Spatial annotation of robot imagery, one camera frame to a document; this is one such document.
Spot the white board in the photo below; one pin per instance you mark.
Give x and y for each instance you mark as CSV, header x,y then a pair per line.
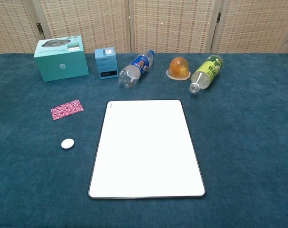
x,y
147,152

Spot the pink patterned packet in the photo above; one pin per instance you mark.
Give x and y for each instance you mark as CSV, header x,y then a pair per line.
x,y
67,109

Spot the blue-green table cloth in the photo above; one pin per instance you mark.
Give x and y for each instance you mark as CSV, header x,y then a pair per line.
x,y
241,142

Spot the small light blue box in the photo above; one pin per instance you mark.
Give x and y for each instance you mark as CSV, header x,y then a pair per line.
x,y
107,65

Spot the orange fruit jelly cup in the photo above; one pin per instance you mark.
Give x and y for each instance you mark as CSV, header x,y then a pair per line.
x,y
179,67

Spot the teal cardboard product box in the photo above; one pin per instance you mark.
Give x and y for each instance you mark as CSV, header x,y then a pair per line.
x,y
63,65

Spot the woven bamboo folding screen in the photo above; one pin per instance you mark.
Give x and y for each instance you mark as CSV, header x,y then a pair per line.
x,y
172,23

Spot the clear bottle with green label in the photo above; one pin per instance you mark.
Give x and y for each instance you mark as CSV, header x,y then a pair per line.
x,y
207,72

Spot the clear bottle with blue label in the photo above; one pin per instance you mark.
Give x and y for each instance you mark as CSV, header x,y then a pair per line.
x,y
135,70

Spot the white oval pebble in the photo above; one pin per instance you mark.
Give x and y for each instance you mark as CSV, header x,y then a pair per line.
x,y
67,143

